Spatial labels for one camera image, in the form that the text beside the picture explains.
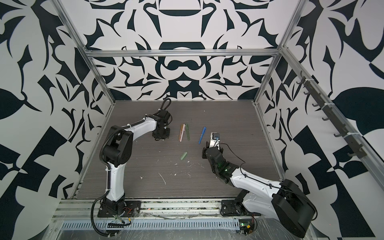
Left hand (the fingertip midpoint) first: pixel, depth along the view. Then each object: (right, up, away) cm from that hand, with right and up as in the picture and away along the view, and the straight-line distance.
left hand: (165, 134), depth 99 cm
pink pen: (+11, +1, +3) cm, 12 cm away
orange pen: (+10, +2, +3) cm, 11 cm away
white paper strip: (+1, -23, -15) cm, 27 cm away
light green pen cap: (+12, -13, -8) cm, 19 cm away
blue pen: (+24, -1, +2) cm, 24 cm away
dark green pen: (+14, +1, +3) cm, 15 cm away
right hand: (+26, -3, -16) cm, 31 cm away
